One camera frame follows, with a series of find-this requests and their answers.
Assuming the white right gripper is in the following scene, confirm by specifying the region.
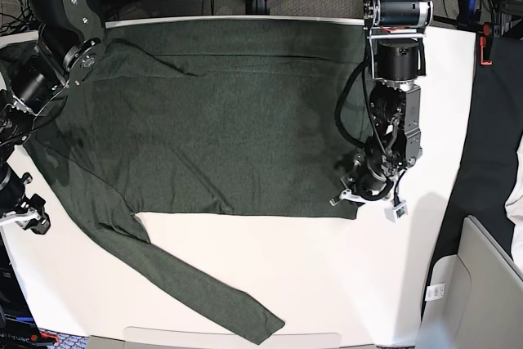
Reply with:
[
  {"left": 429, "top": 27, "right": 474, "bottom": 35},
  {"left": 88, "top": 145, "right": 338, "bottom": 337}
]
[{"left": 1, "top": 194, "right": 51, "bottom": 235}]

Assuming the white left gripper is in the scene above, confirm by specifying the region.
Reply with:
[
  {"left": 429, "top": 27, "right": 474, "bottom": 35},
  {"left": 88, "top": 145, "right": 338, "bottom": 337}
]
[{"left": 329, "top": 187, "right": 408, "bottom": 222}]

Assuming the dark green long-sleeve shirt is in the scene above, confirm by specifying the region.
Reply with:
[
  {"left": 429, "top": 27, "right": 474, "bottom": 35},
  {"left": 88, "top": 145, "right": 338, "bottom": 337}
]
[{"left": 3, "top": 19, "right": 370, "bottom": 346}]

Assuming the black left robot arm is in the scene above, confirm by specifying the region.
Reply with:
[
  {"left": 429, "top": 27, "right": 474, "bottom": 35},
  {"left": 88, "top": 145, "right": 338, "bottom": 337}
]
[{"left": 330, "top": 0, "right": 435, "bottom": 221}]

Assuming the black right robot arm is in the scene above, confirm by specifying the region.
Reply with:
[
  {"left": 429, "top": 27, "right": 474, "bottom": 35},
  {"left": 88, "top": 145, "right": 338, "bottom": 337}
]
[{"left": 1, "top": 0, "right": 105, "bottom": 235}]

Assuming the white barcode label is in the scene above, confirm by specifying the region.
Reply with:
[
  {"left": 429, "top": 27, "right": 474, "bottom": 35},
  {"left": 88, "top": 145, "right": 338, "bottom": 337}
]
[{"left": 425, "top": 283, "right": 445, "bottom": 302}]

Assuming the black box with orange print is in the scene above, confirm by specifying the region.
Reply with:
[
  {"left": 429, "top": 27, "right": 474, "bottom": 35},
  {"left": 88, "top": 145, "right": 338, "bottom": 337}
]
[{"left": 1, "top": 242, "right": 60, "bottom": 348}]

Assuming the white cloth pile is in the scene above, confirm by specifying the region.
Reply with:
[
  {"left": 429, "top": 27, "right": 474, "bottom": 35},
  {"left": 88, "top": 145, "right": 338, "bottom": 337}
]
[{"left": 505, "top": 184, "right": 523, "bottom": 270}]

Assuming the dark grey cloth sheet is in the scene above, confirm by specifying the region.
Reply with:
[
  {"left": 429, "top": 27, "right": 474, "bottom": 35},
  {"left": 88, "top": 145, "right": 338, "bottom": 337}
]
[{"left": 420, "top": 37, "right": 522, "bottom": 290}]

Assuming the grey plastic bin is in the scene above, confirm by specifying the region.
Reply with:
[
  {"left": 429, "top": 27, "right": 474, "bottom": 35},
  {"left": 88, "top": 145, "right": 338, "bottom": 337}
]
[{"left": 415, "top": 216, "right": 522, "bottom": 348}]

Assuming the red clamp on table edge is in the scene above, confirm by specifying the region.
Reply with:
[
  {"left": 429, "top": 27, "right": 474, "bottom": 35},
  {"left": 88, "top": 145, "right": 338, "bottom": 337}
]
[{"left": 480, "top": 23, "right": 494, "bottom": 66}]

